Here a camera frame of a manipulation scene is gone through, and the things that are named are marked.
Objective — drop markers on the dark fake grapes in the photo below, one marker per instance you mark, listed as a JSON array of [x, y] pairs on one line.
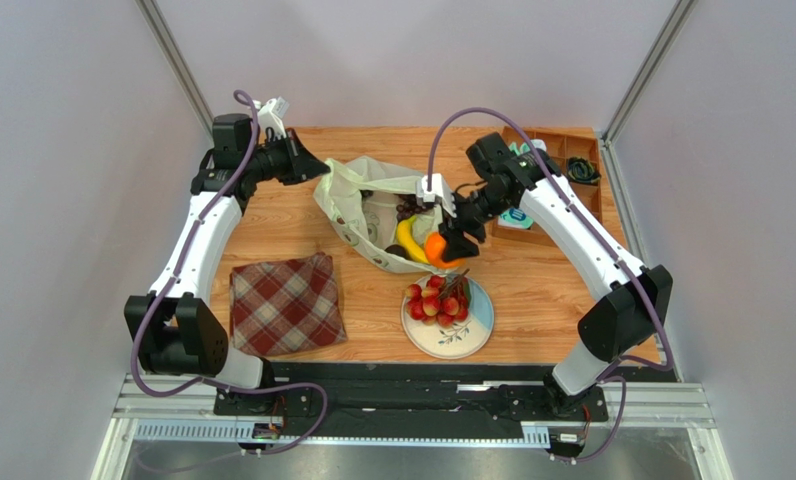
[[408, 206]]

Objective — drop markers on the red plaid cloth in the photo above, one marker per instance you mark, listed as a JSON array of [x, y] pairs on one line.
[[285, 307]]

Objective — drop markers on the wrist white camera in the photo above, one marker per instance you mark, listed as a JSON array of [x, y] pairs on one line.
[[269, 115], [433, 190]]

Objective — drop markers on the red fake strawberry bunch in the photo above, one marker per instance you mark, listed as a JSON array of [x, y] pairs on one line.
[[438, 300]]

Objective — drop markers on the dark fake plum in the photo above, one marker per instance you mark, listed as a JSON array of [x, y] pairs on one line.
[[398, 251]]

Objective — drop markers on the aluminium frame rail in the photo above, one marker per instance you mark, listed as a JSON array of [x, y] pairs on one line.
[[661, 429]]

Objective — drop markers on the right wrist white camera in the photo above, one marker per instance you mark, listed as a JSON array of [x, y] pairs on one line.
[[433, 190]]

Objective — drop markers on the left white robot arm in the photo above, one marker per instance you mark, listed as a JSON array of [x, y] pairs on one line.
[[174, 331]]

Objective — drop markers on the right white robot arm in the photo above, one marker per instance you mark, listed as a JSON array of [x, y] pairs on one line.
[[631, 298]]

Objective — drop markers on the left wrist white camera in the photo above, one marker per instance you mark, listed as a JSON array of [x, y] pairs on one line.
[[269, 115]]

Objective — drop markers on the yellow fake banana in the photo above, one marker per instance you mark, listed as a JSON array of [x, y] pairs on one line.
[[404, 237]]

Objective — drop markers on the white plastic bag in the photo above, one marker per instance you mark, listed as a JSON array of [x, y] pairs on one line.
[[360, 199]]

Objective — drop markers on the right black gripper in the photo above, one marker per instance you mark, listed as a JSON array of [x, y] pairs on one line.
[[472, 211]]

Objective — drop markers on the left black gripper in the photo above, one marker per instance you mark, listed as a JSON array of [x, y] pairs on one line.
[[302, 166]]

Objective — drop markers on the orange fake fruit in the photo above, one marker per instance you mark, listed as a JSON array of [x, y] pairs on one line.
[[434, 248]]

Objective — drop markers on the brown wooden organizer tray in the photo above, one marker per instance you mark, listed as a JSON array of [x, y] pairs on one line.
[[577, 156]]

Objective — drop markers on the blue and cream plate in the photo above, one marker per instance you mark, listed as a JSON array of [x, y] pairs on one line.
[[456, 342]]

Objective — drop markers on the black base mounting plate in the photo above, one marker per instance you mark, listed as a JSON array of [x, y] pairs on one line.
[[413, 401]]

